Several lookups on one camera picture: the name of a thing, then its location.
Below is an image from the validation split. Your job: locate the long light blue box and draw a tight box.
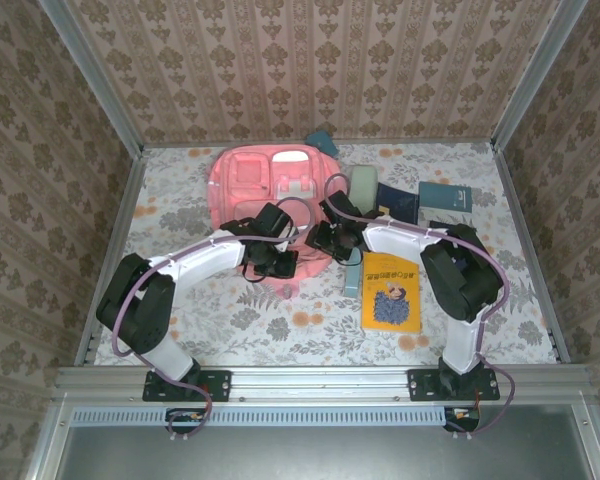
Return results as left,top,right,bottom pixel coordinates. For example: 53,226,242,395
343,248,365,300

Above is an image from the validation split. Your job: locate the pale green pencil case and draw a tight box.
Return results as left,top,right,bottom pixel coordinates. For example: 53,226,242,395
348,164,380,217

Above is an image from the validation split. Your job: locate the pink school backpack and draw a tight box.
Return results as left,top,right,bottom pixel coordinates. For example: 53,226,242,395
205,146,342,300

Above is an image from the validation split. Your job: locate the navy book with yellow label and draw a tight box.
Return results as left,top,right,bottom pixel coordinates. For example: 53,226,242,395
376,182,421,225

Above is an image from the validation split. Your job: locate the orange paperback book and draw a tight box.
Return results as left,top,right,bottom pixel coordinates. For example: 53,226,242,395
360,251,423,335

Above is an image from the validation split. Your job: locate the small dark teal wallet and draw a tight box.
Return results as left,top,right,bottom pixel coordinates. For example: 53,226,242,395
304,130,339,159

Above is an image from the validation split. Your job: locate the teal notebook with white print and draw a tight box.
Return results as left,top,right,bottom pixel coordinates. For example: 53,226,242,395
418,181,475,215

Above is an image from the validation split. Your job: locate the floral tablecloth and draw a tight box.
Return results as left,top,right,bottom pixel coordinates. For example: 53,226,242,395
94,142,559,366

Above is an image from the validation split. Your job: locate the black connector board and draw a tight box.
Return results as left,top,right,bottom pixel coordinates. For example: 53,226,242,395
165,407,210,436
443,407,481,434

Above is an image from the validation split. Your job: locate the grey metal panel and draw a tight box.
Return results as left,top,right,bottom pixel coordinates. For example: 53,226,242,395
54,424,596,480

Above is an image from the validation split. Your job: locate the wide aluminium frame rail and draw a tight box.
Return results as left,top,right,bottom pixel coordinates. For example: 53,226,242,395
54,364,594,404

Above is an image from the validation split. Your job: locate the slotted grey cable duct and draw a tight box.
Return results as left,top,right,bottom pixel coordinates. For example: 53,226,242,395
72,405,449,427

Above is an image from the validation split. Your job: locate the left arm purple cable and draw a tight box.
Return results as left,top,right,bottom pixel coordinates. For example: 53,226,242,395
110,197,314,441

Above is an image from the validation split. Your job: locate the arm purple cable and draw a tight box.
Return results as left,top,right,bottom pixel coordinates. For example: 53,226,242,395
110,197,314,441
324,173,516,439

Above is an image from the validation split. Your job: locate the aluminium frame post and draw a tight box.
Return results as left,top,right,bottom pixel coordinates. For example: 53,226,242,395
38,0,146,157
492,0,589,151

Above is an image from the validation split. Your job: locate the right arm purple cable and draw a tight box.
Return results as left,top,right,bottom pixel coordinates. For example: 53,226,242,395
324,173,516,439

